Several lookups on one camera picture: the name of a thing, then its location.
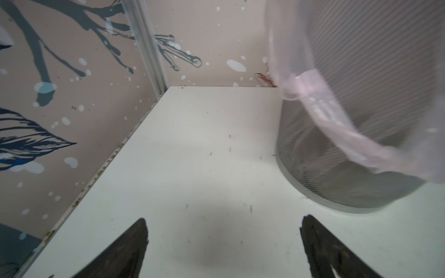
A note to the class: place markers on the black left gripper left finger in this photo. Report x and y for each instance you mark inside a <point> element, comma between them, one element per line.
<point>121,259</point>

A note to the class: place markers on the metal mesh trash bin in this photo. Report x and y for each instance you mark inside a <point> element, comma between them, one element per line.
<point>319,170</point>

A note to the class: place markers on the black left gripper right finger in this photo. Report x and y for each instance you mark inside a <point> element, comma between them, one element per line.
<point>328,257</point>

